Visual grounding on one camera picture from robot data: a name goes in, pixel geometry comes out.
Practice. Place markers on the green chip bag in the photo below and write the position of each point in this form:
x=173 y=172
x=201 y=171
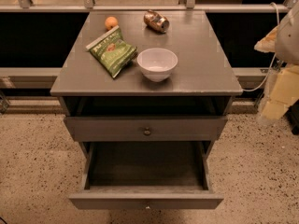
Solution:
x=112 y=51

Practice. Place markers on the white plastic bowl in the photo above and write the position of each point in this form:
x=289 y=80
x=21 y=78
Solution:
x=157 y=64

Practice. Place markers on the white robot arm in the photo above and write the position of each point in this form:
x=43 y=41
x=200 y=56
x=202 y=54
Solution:
x=287 y=42

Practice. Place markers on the crushed metallic soda can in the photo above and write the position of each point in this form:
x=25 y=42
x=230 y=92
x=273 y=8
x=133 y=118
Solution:
x=156 y=21

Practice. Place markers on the grey drawer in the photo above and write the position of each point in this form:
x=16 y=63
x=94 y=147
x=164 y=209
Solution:
x=146 y=175
x=124 y=129

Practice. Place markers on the grey open bottom drawer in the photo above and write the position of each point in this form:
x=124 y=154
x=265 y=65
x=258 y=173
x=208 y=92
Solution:
x=146 y=175

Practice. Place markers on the grey wooden drawer cabinet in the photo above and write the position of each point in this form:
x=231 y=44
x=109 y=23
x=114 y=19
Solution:
x=203 y=83

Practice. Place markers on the round brass drawer knob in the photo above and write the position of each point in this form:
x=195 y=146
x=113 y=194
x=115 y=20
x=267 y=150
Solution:
x=147 y=131

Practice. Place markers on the small orange fruit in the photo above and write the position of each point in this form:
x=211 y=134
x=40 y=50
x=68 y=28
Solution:
x=111 y=22

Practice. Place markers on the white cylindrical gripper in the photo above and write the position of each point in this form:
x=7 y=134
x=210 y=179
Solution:
x=288 y=37

